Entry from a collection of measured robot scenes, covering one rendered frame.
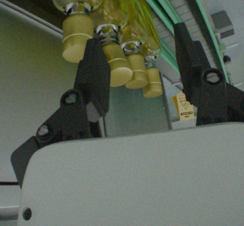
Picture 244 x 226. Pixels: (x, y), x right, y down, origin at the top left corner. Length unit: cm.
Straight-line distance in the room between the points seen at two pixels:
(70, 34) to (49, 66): 16
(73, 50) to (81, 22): 3
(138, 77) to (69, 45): 12
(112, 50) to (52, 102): 14
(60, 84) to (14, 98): 10
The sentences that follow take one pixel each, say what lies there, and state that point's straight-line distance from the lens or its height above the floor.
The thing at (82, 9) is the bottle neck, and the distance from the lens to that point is 24.
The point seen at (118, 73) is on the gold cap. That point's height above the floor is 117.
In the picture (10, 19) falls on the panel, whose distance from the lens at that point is 36.
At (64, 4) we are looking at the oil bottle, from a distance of 25.
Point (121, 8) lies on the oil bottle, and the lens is 30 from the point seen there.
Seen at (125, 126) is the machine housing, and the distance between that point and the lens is 55.
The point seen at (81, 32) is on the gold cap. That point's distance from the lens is 21.
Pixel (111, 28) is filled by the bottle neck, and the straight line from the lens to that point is 27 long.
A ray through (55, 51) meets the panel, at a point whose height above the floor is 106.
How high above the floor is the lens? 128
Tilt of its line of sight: 19 degrees down
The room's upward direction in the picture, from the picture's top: 172 degrees clockwise
